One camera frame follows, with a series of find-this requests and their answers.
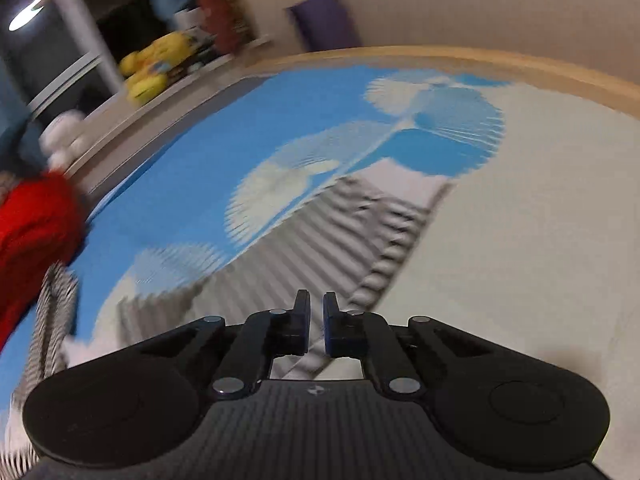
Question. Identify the brown plush toy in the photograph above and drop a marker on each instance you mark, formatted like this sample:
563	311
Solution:
228	23

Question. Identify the blue white patterned bed sheet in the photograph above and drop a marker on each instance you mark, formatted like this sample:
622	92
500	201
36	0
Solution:
518	306

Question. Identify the white plush toy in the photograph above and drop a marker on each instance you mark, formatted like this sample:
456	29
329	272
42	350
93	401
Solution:
65	140

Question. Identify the yellow plush toys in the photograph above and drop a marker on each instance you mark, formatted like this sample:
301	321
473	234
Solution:
148	72

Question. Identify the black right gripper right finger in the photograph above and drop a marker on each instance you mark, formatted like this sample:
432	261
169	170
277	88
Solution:
366	337

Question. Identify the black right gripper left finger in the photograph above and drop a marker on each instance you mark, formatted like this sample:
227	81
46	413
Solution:
264	337

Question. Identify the purple box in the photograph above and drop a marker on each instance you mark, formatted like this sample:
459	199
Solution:
324	25

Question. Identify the black white striped hooded garment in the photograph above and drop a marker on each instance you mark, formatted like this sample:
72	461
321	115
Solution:
351	239

